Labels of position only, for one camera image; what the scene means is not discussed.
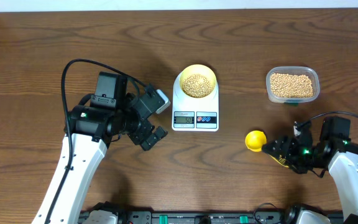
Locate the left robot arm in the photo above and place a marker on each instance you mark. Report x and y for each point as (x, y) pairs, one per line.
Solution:
(98, 120)

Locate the soybeans in container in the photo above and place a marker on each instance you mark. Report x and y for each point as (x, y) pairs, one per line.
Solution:
(286, 85)

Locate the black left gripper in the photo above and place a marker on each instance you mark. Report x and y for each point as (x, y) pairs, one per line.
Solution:
(139, 135)

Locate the green tape strip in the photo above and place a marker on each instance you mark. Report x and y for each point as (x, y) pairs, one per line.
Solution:
(291, 103)

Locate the yellow plastic bowl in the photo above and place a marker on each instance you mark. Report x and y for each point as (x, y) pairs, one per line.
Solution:
(198, 69)

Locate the white digital kitchen scale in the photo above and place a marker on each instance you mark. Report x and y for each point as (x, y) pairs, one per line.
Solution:
(194, 114)

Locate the soybeans in bowl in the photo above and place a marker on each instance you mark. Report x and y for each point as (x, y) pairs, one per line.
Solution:
(197, 86)

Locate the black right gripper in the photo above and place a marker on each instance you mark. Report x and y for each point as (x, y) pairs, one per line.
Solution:
(286, 148)

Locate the clear plastic container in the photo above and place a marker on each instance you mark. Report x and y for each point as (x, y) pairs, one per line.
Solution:
(294, 70)

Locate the yellow measuring scoop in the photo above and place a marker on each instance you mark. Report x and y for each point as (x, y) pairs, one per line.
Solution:
(256, 141)

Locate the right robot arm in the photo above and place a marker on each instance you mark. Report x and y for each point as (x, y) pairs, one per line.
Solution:
(334, 153)

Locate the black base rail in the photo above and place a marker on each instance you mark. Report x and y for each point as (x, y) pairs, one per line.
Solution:
(109, 213)

